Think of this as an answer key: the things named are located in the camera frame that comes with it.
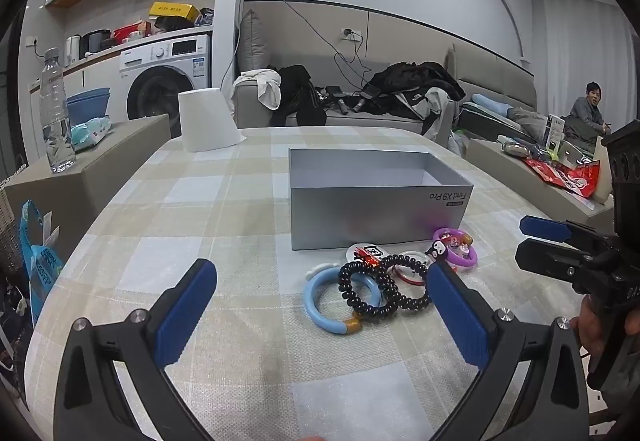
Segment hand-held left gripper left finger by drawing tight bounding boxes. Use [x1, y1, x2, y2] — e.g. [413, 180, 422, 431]
[54, 258, 218, 441]

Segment grey cushion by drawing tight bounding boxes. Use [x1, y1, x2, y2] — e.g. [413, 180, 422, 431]
[238, 10, 271, 75]

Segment person's right hand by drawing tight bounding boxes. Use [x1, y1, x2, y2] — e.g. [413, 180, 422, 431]
[571, 295, 618, 367]

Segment light blue bracelet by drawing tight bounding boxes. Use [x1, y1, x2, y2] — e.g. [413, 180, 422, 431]
[304, 266, 397, 337]

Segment blue plastic basin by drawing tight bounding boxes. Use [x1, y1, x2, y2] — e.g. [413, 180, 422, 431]
[66, 88, 111, 127]

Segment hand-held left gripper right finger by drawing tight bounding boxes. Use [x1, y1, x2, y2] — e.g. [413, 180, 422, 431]
[425, 260, 591, 441]

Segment black spiral hair tie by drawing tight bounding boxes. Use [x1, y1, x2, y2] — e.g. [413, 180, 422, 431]
[379, 253, 434, 313]
[337, 261, 402, 320]

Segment beige sofa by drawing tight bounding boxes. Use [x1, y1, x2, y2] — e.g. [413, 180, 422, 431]
[231, 0, 538, 147]

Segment purple cartoon bracelet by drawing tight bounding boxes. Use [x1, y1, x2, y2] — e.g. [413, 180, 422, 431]
[432, 227, 479, 273]

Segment white washing machine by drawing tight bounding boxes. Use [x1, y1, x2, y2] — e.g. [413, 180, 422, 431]
[118, 34, 214, 138]

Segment white electric kettle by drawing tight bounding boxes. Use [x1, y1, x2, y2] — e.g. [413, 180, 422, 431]
[64, 35, 82, 67]

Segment wet wipes pack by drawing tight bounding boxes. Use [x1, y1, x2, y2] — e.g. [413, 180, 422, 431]
[70, 116, 114, 152]

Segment white toilet paper roll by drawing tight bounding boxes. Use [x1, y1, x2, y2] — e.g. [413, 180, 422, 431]
[178, 88, 247, 153]

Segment red snack bag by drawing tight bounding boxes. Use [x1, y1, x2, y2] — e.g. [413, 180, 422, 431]
[523, 156, 602, 200]

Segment beige side cabinet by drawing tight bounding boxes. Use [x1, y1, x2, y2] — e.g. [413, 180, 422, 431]
[4, 114, 174, 272]

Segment blue plastic bag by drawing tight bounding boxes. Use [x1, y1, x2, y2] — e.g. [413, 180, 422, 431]
[19, 200, 64, 328]

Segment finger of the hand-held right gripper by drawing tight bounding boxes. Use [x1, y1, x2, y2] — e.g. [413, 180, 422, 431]
[519, 215, 608, 248]
[515, 239, 599, 295]

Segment beige low table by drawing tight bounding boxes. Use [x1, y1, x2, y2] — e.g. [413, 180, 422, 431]
[464, 138, 617, 233]

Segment grey cardboard box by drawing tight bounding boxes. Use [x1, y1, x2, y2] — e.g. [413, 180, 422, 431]
[288, 147, 474, 251]

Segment clear water bottle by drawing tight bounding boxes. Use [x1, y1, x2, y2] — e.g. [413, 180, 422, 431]
[39, 47, 77, 175]

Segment white garment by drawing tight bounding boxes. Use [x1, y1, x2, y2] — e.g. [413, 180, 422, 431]
[233, 68, 283, 111]

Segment black garment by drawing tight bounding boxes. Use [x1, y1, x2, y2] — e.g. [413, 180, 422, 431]
[266, 64, 329, 126]

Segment black jacket pile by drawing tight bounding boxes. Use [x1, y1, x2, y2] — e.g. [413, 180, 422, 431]
[350, 62, 467, 132]

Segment yellow cardboard box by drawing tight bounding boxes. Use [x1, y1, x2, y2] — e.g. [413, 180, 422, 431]
[148, 2, 202, 21]

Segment red rimmed round badge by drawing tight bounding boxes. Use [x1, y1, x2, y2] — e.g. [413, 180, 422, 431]
[392, 251, 434, 288]

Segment white round badge red print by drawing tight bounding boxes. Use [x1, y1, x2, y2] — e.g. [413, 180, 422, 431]
[345, 243, 387, 268]

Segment checked tablecloth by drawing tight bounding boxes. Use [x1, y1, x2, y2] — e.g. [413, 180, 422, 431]
[24, 126, 608, 441]

